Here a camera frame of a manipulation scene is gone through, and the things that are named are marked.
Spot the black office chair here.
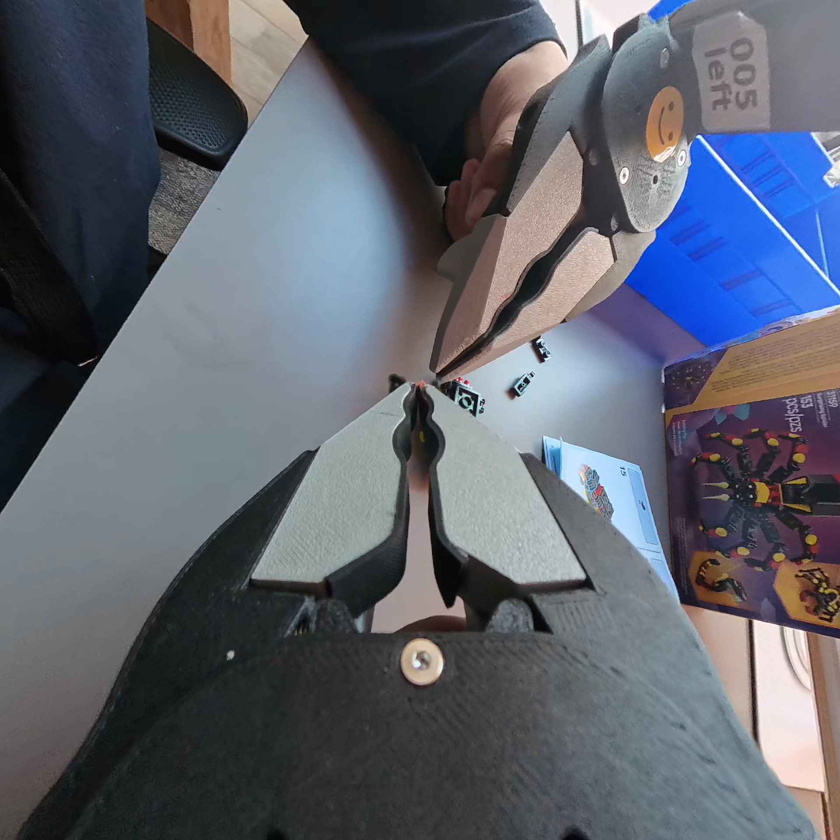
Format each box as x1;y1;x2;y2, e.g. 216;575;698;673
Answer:
146;18;249;253

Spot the purple lego spider box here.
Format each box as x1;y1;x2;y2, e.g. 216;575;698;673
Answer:
663;305;840;639

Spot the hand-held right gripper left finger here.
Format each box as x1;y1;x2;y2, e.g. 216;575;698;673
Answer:
249;382;416;621

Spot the person's left hand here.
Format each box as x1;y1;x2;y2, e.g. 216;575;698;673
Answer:
443;60;573;245

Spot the white cabinet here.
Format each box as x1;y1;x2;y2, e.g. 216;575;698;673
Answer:
682;604;840;795

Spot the person's left forearm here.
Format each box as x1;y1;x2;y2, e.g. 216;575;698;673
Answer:
282;0;572;188

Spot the black lego spider assembly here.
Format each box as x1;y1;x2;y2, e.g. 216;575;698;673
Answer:
441;377;488;418

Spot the blue plastic crate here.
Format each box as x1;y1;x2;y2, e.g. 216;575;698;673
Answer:
577;0;840;358

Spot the person's torso in dark clothing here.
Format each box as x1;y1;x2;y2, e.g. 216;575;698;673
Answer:
0;0;161;513

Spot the lego instruction booklet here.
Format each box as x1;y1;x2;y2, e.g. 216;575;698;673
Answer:
542;434;680;599

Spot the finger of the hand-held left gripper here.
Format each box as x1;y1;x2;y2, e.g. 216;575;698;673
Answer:
430;130;586;376
438;230;616;382

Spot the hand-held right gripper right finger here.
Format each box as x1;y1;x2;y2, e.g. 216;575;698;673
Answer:
417;384;588;627

